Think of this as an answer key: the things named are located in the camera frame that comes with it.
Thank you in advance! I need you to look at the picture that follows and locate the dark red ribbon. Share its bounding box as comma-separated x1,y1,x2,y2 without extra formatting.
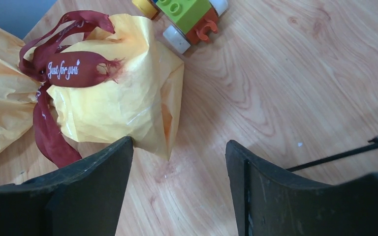
19,10,122,168

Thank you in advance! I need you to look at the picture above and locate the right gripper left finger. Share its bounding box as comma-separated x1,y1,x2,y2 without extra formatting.
0,137,133,236

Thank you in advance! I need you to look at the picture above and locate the yellow flower bouquet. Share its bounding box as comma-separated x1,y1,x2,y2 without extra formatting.
0,14,184,159

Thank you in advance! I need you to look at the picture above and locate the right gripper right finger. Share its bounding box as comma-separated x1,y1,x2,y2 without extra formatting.
225,140,378,236

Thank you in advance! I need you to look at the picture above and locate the colourful toy block train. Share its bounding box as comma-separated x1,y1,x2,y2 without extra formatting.
132,0,229,54

